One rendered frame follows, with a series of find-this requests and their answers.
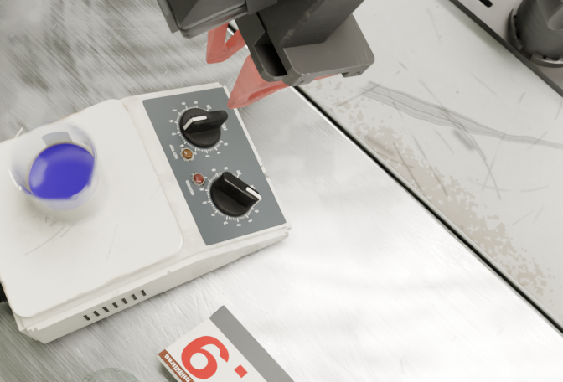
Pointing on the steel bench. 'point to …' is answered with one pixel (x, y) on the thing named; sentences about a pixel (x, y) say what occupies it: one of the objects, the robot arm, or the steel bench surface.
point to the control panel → (213, 165)
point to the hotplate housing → (195, 261)
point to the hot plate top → (85, 270)
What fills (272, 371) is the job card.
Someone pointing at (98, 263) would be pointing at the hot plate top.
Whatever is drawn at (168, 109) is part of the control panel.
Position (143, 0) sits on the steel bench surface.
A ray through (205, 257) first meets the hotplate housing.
